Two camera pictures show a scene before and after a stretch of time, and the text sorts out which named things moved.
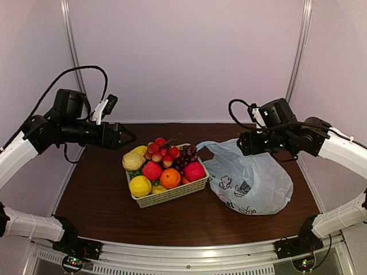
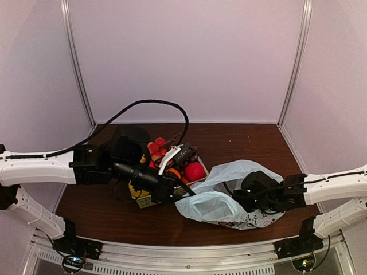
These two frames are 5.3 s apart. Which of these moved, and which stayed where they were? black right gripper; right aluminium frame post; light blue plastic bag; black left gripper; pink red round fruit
Moved: light blue plastic bag; black right gripper; black left gripper
Stayed: right aluminium frame post; pink red round fruit
